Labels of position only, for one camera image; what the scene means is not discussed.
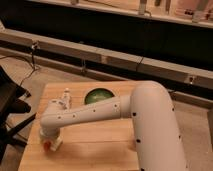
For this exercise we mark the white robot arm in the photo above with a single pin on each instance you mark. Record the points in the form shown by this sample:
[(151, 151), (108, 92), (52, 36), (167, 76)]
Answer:
[(158, 139)]

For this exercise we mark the green bowl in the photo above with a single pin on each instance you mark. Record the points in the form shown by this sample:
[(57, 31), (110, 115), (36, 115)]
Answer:
[(98, 94)]

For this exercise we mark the black chair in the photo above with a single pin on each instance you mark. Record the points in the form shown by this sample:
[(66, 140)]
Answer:
[(10, 93)]

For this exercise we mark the red pepper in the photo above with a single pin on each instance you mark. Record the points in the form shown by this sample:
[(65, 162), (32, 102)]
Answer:
[(47, 144)]

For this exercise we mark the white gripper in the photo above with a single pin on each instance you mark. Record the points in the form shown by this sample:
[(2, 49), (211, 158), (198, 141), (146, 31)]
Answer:
[(56, 142)]

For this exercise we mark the white plastic bottle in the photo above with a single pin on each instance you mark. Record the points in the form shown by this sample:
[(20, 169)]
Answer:
[(66, 98)]

